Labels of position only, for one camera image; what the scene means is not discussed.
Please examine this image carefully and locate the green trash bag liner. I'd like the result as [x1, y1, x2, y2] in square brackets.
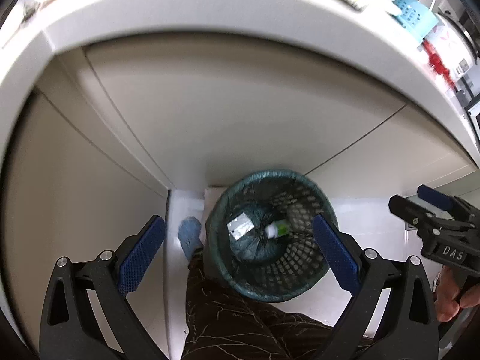
[206, 168, 339, 303]

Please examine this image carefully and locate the white kitchen counter cabinet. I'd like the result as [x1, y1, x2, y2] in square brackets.
[1, 0, 479, 359]

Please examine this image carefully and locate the person's right hand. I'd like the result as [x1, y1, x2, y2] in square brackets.
[434, 266, 480, 323]

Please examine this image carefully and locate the microwave oven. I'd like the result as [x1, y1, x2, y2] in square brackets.
[465, 97, 480, 140]

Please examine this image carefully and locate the small green white bottle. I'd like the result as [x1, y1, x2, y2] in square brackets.
[264, 220, 290, 239]

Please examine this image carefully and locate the blue slipper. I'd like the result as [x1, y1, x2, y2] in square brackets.
[177, 217, 203, 262]

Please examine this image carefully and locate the dark patterned trouser leg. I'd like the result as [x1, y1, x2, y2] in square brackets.
[181, 248, 333, 359]

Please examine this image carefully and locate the white rice cooker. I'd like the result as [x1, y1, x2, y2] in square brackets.
[424, 12, 479, 89]

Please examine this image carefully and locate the silver foil wrapper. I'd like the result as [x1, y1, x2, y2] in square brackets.
[227, 213, 255, 241]

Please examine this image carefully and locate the blue utensil holder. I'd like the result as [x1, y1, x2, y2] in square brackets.
[393, 0, 439, 42]

